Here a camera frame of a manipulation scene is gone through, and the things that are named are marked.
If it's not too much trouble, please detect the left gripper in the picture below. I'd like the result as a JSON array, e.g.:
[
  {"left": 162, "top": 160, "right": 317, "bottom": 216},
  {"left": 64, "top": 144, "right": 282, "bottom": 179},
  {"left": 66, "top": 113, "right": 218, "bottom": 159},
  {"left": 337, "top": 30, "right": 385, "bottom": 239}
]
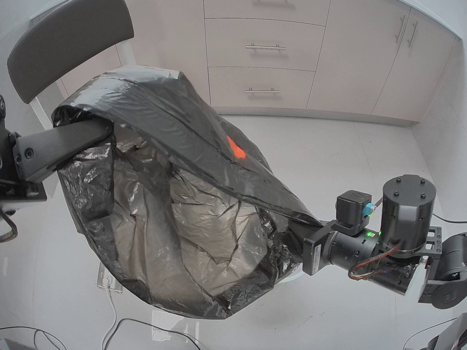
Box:
[{"left": 0, "top": 119, "right": 115, "bottom": 205}]

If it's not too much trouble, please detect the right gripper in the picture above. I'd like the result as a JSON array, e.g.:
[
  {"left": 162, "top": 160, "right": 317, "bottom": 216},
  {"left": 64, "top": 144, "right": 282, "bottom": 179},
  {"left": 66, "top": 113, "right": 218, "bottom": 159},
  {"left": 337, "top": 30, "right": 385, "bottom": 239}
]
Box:
[{"left": 302, "top": 227, "right": 382, "bottom": 277}]

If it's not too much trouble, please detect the black plastic bag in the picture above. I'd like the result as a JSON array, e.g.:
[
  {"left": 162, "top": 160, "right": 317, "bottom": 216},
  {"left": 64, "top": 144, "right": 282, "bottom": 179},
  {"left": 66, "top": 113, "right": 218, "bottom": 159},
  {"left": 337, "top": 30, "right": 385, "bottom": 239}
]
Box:
[{"left": 51, "top": 64, "right": 325, "bottom": 321}]

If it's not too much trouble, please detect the white trash bin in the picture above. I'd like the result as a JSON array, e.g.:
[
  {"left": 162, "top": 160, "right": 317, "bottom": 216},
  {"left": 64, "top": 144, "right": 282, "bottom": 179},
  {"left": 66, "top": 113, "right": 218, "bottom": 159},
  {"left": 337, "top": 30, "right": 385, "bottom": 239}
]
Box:
[{"left": 274, "top": 271, "right": 304, "bottom": 287}]

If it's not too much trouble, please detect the grey chair with white legs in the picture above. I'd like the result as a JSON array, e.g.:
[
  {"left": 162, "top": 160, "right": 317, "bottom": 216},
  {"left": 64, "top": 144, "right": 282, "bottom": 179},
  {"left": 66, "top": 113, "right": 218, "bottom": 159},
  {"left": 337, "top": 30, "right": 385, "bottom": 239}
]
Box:
[{"left": 7, "top": 0, "right": 141, "bottom": 130}]

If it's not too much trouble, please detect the beige cabinet with drawers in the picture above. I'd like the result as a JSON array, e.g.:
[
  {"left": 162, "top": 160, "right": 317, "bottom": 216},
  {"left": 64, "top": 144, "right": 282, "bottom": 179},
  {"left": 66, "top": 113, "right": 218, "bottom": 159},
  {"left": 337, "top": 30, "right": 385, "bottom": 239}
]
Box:
[{"left": 29, "top": 0, "right": 463, "bottom": 127}]

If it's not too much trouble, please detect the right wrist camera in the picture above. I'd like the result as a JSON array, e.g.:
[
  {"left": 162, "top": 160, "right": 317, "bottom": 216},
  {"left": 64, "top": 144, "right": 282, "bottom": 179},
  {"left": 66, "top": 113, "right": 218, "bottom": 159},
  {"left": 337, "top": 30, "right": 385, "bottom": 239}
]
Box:
[{"left": 321, "top": 191, "right": 376, "bottom": 237}]

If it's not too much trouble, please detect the black cable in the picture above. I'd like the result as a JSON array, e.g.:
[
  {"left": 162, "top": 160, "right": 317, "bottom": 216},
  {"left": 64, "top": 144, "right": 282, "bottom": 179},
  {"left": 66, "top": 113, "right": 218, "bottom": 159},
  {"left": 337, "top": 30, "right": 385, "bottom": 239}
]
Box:
[
  {"left": 431, "top": 213, "right": 467, "bottom": 224},
  {"left": 108, "top": 317, "right": 202, "bottom": 350}
]

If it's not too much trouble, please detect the white cable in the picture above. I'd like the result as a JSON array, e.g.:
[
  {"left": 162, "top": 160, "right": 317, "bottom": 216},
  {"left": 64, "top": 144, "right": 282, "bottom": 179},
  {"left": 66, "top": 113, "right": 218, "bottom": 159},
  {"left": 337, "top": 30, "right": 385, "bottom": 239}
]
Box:
[{"left": 101, "top": 275, "right": 118, "bottom": 350}]

